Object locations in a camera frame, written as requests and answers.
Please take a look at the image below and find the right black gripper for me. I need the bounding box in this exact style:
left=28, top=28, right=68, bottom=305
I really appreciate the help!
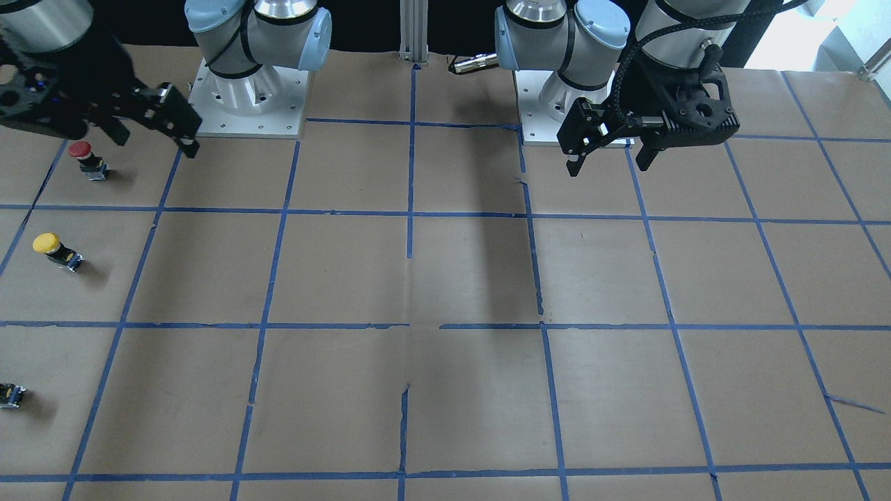
left=2, top=28, right=203, bottom=159

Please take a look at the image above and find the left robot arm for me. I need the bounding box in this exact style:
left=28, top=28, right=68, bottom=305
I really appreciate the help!
left=494, top=1, right=748, bottom=177

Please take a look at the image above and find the yellow push button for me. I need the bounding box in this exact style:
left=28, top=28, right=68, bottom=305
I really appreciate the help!
left=32, top=232, right=85, bottom=272

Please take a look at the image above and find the aluminium frame post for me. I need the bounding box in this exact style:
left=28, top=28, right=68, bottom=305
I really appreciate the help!
left=399, top=0, right=429, bottom=67

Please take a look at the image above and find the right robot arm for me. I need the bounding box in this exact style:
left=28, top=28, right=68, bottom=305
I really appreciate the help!
left=1, top=1, right=203, bottom=158

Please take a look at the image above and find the red push button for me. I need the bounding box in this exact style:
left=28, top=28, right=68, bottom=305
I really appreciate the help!
left=67, top=141, right=109, bottom=182

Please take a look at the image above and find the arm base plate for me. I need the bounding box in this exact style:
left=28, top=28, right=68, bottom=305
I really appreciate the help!
left=189, top=61, right=314, bottom=140
left=514, top=70, right=634, bottom=148

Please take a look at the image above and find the green push button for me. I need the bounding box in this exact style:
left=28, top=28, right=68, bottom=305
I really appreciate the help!
left=1, top=383, right=28, bottom=409

